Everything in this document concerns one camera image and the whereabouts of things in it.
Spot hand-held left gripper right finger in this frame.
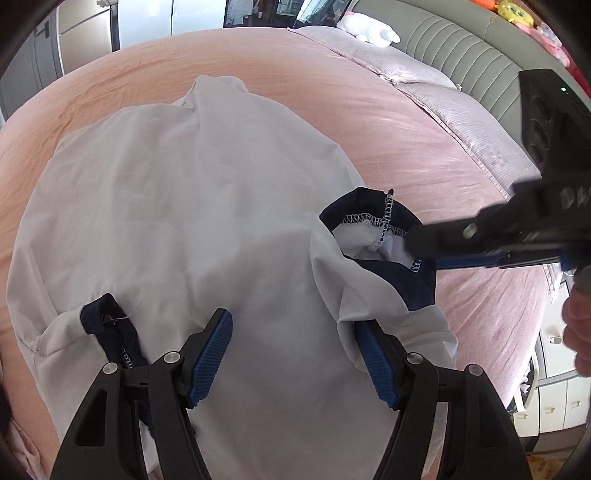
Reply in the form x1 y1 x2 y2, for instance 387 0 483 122
353 318 532 480

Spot white plush toy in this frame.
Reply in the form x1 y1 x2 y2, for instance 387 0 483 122
336 11 400 48

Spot pink bed sheet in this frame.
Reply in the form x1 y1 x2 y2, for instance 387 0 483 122
0 25 566 480

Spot pink quilted pillow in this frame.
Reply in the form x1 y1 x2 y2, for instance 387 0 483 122
287 25 566 303

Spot person's right hand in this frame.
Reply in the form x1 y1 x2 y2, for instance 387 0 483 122
561 282 591 371

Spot glass door wardrobe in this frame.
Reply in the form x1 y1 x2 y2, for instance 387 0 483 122
223 0 354 29

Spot grey padded headboard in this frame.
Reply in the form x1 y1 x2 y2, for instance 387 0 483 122
351 0 561 139

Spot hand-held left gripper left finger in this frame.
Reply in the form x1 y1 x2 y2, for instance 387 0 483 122
50 308 234 480

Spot silver fridge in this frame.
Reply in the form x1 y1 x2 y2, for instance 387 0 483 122
58 0 122 77

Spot yellow plush toy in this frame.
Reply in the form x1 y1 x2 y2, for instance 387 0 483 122
495 0 533 25

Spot pink plush toy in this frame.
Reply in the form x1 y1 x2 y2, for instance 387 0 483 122
530 17 566 66

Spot white shirt with navy trim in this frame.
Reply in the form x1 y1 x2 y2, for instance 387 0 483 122
7 74 459 480

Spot grey door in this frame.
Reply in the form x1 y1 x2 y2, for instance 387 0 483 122
0 25 64 118

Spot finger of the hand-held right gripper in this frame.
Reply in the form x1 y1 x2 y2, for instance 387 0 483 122
406 210 509 254
434 251 511 271

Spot white wardrobe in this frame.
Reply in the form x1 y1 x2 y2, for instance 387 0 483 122
170 0 228 37

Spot white drawer nightstand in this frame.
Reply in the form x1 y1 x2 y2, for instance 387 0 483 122
508 305 591 450

